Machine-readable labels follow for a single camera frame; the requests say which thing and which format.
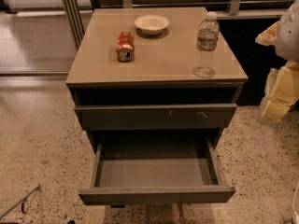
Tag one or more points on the orange soda can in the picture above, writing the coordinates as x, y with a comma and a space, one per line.
125, 46

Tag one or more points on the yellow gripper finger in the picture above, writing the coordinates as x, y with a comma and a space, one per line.
268, 36
281, 91

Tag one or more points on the grey drawer cabinet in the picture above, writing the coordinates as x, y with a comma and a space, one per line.
160, 72

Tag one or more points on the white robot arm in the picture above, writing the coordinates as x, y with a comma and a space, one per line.
286, 45

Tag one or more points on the grey window frame post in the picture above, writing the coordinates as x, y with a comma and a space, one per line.
75, 22

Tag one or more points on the metal rod on floor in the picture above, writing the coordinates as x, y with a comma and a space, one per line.
20, 200

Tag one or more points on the white bowl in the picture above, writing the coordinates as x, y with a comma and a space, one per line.
151, 24

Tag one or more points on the clear plastic water bottle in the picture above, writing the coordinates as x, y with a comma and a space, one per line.
206, 43

